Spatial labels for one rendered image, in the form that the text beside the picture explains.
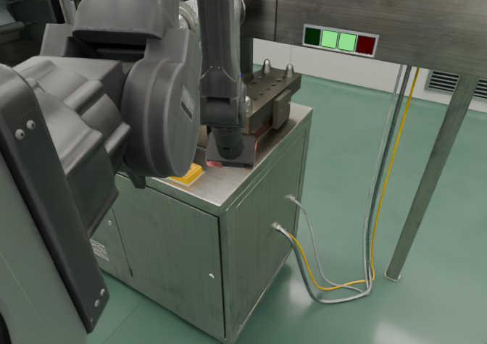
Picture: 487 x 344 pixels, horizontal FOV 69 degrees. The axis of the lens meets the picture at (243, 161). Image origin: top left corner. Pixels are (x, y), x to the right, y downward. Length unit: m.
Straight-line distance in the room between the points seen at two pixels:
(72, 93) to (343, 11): 1.13
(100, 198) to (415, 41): 1.14
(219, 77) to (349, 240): 1.71
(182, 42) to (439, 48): 1.05
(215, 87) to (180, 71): 0.35
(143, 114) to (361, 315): 1.74
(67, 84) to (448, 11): 1.11
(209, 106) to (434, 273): 1.76
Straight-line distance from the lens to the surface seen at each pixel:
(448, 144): 1.53
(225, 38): 0.55
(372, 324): 1.88
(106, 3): 0.27
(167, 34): 0.25
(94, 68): 0.22
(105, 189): 0.17
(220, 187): 1.01
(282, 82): 1.32
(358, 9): 1.25
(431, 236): 2.36
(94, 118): 0.18
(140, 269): 1.62
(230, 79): 0.57
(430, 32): 1.22
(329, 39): 1.29
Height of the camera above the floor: 1.55
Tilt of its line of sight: 36 degrees down
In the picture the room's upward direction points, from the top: straight up
